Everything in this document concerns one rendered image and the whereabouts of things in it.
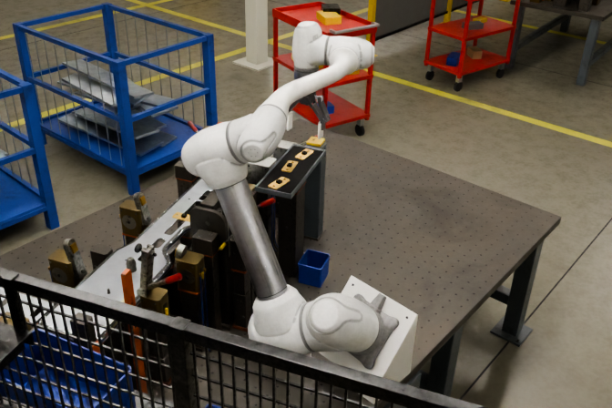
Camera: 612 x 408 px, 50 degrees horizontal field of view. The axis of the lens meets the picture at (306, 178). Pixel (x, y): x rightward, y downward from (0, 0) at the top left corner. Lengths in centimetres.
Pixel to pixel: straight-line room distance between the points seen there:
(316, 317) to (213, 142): 59
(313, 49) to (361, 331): 97
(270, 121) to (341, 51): 49
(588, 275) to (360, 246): 175
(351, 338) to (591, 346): 194
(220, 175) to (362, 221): 119
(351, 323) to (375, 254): 87
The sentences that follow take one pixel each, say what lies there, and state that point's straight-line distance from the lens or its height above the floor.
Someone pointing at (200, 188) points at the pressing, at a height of 100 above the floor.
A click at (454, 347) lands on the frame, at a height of 48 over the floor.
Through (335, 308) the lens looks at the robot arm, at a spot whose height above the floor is 107.
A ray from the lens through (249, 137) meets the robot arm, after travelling 184.
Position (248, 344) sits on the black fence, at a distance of 113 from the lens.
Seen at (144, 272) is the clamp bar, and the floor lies 114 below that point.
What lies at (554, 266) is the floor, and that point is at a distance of 418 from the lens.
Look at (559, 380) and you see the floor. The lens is 346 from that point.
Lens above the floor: 233
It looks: 30 degrees down
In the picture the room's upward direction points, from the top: 2 degrees clockwise
